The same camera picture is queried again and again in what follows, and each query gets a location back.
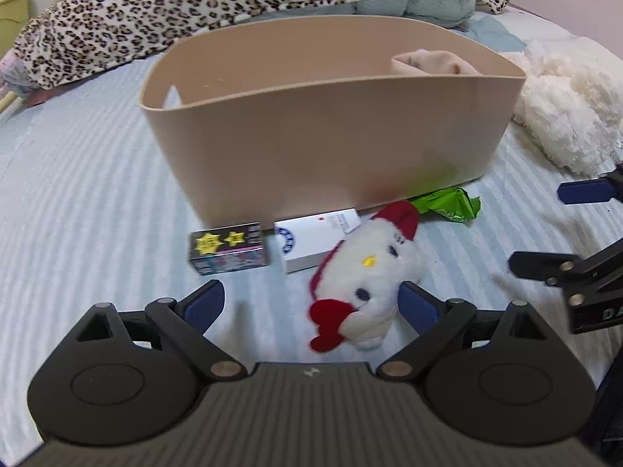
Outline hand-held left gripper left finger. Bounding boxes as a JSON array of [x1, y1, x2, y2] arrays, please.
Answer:
[[72, 279, 247, 383]]

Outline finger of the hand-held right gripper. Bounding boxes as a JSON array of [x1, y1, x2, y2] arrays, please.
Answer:
[[558, 166, 623, 206], [508, 237, 623, 298]]

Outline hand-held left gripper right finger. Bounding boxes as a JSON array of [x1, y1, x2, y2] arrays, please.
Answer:
[[376, 281, 550, 381]]

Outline white cat plush toy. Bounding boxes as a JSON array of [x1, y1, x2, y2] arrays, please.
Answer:
[[308, 200, 425, 354]]

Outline beige storage basket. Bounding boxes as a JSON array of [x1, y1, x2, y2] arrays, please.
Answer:
[[138, 14, 528, 230]]

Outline dark box with yellow stars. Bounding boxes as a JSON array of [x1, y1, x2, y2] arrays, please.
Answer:
[[189, 222, 271, 276]]

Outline white fluffy plush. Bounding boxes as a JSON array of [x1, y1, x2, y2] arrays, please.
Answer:
[[511, 39, 623, 177]]

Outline green crinkled packet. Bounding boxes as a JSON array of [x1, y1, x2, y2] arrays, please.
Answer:
[[408, 187, 482, 225]]

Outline white rectangular box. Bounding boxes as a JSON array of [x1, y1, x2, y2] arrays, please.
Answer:
[[273, 208, 362, 274]]

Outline light blue striped bed sheet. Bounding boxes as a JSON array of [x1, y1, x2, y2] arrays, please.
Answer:
[[0, 7, 623, 467]]

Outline beige cloth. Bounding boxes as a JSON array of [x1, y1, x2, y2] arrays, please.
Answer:
[[390, 50, 484, 77]]

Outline pale green quilt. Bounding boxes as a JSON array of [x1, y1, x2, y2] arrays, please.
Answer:
[[238, 0, 529, 54]]

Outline pink cloth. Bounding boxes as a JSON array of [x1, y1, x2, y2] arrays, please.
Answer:
[[0, 53, 47, 108]]

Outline leopard print blanket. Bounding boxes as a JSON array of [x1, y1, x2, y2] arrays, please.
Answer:
[[11, 0, 513, 92]]

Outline yellow-green furniture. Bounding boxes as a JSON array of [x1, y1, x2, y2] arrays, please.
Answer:
[[0, 0, 31, 59]]

